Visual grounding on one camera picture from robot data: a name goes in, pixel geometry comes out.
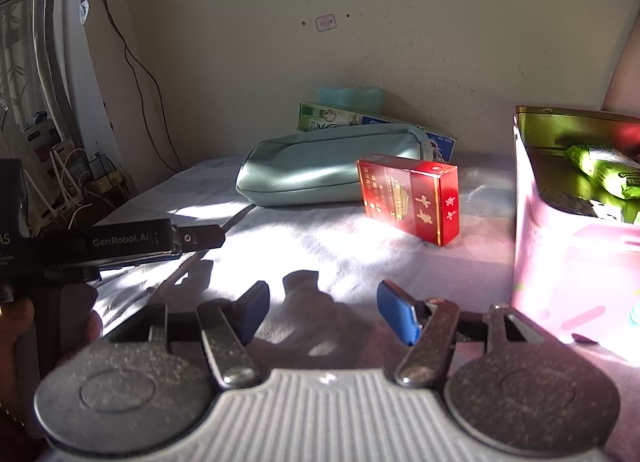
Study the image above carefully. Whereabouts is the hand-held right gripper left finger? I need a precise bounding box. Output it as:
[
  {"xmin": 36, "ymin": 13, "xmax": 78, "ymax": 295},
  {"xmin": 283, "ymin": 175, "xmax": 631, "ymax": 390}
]
[{"xmin": 147, "ymin": 281, "xmax": 271, "ymax": 390}]

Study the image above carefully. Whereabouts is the person's left hand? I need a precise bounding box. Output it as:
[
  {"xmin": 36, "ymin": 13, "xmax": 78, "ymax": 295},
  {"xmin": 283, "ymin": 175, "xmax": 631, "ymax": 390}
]
[{"xmin": 0, "ymin": 298, "xmax": 103, "ymax": 409}]

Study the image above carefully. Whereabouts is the red cigarette box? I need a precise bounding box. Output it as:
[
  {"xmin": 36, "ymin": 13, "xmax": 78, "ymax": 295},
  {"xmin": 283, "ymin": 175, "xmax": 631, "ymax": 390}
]
[{"xmin": 356, "ymin": 153, "xmax": 461, "ymax": 247}]

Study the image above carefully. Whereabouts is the black wall cable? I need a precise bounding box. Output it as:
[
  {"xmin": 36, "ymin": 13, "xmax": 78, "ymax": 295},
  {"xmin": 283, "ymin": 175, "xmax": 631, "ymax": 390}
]
[{"xmin": 75, "ymin": 0, "xmax": 182, "ymax": 172}]

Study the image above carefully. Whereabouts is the pink biscuit tin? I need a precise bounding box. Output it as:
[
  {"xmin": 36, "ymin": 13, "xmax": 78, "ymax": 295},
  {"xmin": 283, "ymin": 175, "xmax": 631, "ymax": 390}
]
[{"xmin": 511, "ymin": 105, "xmax": 640, "ymax": 363}]

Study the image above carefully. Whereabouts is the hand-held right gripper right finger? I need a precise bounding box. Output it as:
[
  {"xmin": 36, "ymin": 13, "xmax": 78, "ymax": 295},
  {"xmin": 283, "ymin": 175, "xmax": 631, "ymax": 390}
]
[{"xmin": 376, "ymin": 279, "xmax": 547, "ymax": 390}]

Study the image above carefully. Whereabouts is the teal zip pouch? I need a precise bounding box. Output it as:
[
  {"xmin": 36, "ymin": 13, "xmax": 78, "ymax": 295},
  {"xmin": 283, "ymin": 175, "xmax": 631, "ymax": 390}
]
[{"xmin": 235, "ymin": 123, "xmax": 436, "ymax": 207}]

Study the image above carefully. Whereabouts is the green foil snack packet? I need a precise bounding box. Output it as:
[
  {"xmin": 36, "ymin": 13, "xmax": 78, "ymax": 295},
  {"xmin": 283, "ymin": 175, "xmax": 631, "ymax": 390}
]
[{"xmin": 565, "ymin": 143, "xmax": 640, "ymax": 200}]

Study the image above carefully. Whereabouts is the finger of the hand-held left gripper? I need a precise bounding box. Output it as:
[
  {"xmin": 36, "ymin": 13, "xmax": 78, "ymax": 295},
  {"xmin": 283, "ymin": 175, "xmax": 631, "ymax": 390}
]
[{"xmin": 170, "ymin": 223, "xmax": 226, "ymax": 256}]

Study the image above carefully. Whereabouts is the green white toothpaste box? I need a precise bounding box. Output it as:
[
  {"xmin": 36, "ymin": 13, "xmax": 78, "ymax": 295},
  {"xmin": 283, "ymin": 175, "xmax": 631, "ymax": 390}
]
[{"xmin": 298, "ymin": 102, "xmax": 457, "ymax": 163}]

